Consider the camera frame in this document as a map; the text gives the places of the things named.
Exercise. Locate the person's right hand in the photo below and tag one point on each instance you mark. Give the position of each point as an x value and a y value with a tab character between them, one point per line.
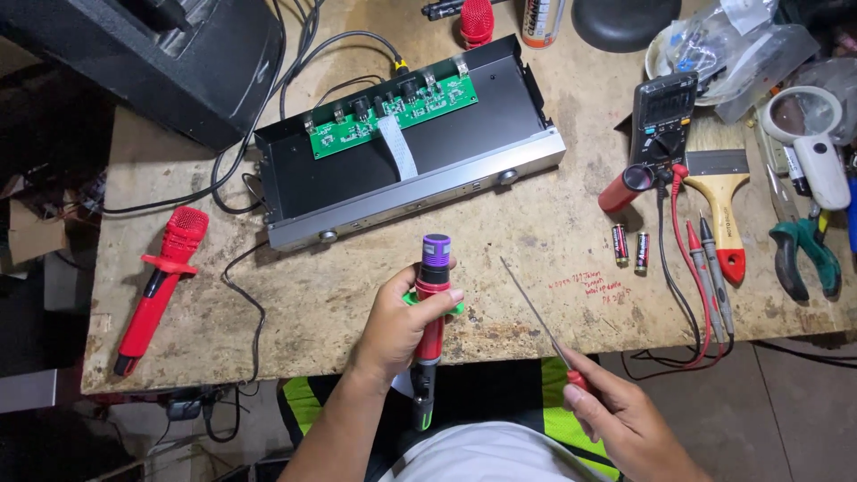
619	408

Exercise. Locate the person's left hand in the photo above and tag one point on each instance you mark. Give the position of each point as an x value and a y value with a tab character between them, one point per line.
395	331

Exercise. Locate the red microphone body purple capsule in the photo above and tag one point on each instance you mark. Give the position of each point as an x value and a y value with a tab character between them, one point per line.
430	321

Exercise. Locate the neon yellow black chair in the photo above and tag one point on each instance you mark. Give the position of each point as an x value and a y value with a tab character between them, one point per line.
562	415

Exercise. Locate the person's white shirt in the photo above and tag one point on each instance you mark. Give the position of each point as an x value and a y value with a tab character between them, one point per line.
485	455

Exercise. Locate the red multimeter probe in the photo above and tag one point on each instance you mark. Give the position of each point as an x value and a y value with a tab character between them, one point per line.
700	281

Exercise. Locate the black AA battery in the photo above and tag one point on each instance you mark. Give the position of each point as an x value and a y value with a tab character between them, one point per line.
620	243
642	252

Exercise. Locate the black multimeter probe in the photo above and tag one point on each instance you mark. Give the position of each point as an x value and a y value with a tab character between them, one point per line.
716	274

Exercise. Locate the open silver receiver chassis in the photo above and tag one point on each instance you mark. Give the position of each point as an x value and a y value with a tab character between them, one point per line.
415	147

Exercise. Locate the red battery cover tube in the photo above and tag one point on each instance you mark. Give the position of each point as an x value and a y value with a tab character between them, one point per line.
624	189

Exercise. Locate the green circuit board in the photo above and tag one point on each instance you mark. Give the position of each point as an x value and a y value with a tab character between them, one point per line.
395	110

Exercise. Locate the wooden paint brush red tip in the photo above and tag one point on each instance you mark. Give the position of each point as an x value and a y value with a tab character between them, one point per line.
722	201

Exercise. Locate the black digital multimeter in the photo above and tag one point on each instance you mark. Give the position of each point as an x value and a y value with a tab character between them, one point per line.
663	120

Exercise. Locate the white marker pen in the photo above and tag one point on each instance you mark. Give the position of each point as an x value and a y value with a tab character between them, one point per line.
797	171

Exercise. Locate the red microphone grille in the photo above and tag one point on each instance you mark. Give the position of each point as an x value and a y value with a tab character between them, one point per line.
476	21

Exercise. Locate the white magnifying glass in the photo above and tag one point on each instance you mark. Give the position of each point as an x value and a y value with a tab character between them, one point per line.
810	144

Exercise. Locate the black marker pen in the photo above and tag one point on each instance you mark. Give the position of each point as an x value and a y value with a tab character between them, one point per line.
443	8

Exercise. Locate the spray cleaner can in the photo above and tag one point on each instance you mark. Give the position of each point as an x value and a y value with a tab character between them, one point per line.
541	23

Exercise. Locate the black loudspeaker box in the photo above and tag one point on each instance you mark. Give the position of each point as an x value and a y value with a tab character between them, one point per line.
154	60

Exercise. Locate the cardboard box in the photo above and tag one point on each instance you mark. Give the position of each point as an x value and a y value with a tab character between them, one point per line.
33	231

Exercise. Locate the clear plastic bags heap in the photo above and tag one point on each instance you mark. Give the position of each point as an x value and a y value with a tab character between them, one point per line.
743	50

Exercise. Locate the black round stool seat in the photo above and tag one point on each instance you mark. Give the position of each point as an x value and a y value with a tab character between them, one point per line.
622	23

